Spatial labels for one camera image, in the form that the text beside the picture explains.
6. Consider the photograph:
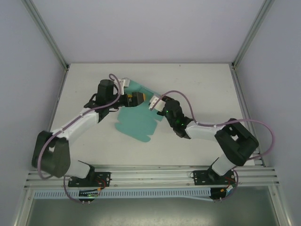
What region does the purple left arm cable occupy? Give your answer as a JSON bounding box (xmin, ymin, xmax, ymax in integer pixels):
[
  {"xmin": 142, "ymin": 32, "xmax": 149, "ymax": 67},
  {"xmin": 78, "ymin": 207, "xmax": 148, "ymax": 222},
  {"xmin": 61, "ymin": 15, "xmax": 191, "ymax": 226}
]
[{"xmin": 37, "ymin": 73, "xmax": 123, "ymax": 204}]

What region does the grey metal panel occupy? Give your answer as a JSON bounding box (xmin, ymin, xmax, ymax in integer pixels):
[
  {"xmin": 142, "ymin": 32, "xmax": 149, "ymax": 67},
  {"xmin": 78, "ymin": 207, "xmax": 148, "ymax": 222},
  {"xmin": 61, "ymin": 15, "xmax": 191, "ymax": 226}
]
[{"xmin": 25, "ymin": 199, "xmax": 280, "ymax": 226}]

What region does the aluminium table side rail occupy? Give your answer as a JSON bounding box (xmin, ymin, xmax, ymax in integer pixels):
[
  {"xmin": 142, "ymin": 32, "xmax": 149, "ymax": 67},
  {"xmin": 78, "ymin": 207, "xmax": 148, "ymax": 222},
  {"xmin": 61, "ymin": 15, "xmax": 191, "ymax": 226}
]
[
  {"xmin": 39, "ymin": 67, "xmax": 70, "ymax": 170},
  {"xmin": 231, "ymin": 68, "xmax": 265, "ymax": 167}
]

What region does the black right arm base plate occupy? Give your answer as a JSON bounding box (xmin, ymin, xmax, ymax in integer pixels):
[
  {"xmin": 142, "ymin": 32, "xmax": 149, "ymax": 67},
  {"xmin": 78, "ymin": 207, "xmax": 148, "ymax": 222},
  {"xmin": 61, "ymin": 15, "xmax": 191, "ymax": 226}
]
[{"xmin": 192, "ymin": 169, "xmax": 236, "ymax": 187}]

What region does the aluminium frame post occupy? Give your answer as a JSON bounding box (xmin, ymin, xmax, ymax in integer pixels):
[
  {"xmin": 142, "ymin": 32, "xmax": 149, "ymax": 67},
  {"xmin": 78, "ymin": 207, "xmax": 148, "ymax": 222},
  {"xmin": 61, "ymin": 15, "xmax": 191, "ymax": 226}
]
[
  {"xmin": 22, "ymin": 0, "xmax": 70, "ymax": 71},
  {"xmin": 231, "ymin": 0, "xmax": 276, "ymax": 70}
]

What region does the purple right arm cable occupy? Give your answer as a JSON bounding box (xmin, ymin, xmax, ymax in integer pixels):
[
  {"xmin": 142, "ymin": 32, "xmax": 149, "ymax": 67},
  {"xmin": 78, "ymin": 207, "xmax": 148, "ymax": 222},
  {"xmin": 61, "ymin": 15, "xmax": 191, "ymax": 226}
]
[{"xmin": 161, "ymin": 90, "xmax": 276, "ymax": 202}]

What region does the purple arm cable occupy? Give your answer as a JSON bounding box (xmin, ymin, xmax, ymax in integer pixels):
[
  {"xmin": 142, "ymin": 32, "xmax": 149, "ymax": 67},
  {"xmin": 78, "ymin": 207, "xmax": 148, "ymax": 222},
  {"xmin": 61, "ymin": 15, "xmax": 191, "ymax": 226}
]
[
  {"xmin": 37, "ymin": 73, "xmax": 123, "ymax": 204},
  {"xmin": 161, "ymin": 90, "xmax": 276, "ymax": 202}
]

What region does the teal paper box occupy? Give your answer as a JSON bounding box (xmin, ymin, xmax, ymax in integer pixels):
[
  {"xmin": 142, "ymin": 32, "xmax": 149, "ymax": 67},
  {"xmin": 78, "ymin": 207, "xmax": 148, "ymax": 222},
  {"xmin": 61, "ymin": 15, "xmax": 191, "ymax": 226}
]
[{"xmin": 114, "ymin": 79, "xmax": 165, "ymax": 144}]

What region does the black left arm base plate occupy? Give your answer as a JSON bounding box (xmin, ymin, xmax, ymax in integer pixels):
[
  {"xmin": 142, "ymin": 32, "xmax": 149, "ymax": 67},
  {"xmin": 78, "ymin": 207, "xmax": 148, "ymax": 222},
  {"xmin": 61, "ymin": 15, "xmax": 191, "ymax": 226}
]
[{"xmin": 68, "ymin": 171, "xmax": 111, "ymax": 188}]

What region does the black controller board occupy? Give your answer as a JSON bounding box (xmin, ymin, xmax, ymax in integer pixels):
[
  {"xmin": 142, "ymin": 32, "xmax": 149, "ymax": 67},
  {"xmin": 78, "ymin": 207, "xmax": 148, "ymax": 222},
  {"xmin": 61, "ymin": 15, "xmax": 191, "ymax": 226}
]
[
  {"xmin": 78, "ymin": 189, "xmax": 99, "ymax": 203},
  {"xmin": 211, "ymin": 187, "xmax": 232, "ymax": 202}
]

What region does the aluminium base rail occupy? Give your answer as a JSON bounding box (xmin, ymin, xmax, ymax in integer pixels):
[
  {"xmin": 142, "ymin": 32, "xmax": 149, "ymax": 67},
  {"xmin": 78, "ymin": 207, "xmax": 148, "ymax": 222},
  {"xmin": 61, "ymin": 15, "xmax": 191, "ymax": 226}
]
[{"xmin": 23, "ymin": 163, "xmax": 280, "ymax": 189}]

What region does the light blue slotted cable duct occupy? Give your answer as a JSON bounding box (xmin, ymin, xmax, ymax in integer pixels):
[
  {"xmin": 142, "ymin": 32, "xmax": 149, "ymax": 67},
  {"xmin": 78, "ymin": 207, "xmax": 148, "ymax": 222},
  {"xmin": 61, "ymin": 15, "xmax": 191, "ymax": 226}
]
[{"xmin": 34, "ymin": 187, "xmax": 214, "ymax": 201}]

